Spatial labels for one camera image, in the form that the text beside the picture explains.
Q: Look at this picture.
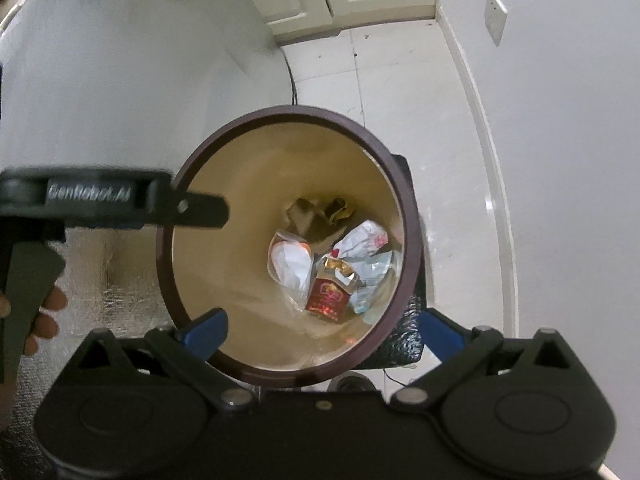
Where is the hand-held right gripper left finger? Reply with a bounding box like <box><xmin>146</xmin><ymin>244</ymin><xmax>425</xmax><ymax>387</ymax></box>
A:
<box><xmin>75</xmin><ymin>307</ymin><xmax>256</xmax><ymax>408</ymax></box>

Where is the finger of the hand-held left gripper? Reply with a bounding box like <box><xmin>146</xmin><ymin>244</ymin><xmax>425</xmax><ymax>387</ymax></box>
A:
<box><xmin>147</xmin><ymin>179</ymin><xmax>231</xmax><ymax>231</ymax></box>

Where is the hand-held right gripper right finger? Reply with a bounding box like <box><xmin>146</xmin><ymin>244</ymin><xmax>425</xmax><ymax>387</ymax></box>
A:
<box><xmin>389</xmin><ymin>307</ymin><xmax>573</xmax><ymax>408</ymax></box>

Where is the round brown-rimmed beige bin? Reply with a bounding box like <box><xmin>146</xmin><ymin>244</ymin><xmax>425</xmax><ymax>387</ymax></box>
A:
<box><xmin>156</xmin><ymin>105</ymin><xmax>418</xmax><ymax>388</ymax></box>

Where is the clear plastic wrapping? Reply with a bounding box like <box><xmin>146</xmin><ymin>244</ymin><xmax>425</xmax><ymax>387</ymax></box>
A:
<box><xmin>347</xmin><ymin>250</ymin><xmax>397</xmax><ymax>314</ymax></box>

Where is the brown cardboard scrap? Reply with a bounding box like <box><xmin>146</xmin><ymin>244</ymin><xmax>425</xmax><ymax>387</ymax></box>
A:
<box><xmin>285</xmin><ymin>197</ymin><xmax>331</xmax><ymax>238</ymax></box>

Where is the white packet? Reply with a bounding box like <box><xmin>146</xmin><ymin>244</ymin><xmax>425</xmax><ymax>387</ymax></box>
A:
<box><xmin>268</xmin><ymin>230</ymin><xmax>316</xmax><ymax>293</ymax></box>

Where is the red and gold box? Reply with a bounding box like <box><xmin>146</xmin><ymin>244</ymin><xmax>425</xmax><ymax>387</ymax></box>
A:
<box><xmin>305</xmin><ymin>255</ymin><xmax>362</xmax><ymax>322</ymax></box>

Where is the white and red wrapper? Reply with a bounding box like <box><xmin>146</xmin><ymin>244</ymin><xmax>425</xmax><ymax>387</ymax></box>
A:
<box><xmin>332</xmin><ymin>219</ymin><xmax>390</xmax><ymax>259</ymax></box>

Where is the gold foil wrapper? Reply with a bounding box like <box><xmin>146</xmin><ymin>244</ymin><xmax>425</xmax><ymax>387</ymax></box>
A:
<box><xmin>322</xmin><ymin>197</ymin><xmax>351</xmax><ymax>224</ymax></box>

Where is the person's left hand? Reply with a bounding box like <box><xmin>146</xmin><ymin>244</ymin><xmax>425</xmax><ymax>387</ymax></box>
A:
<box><xmin>0</xmin><ymin>285</ymin><xmax>68</xmax><ymax>431</ymax></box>

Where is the black textured mat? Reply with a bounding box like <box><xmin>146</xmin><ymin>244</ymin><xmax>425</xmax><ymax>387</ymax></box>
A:
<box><xmin>367</xmin><ymin>152</ymin><xmax>429</xmax><ymax>368</ymax></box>

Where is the black floor cable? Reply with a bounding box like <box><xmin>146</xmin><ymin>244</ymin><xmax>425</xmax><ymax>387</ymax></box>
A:
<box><xmin>282</xmin><ymin>57</ymin><xmax>301</xmax><ymax>108</ymax></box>

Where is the white wall socket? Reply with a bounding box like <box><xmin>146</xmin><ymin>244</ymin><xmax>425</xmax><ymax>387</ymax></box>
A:
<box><xmin>484</xmin><ymin>0</ymin><xmax>509</xmax><ymax>46</ymax></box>

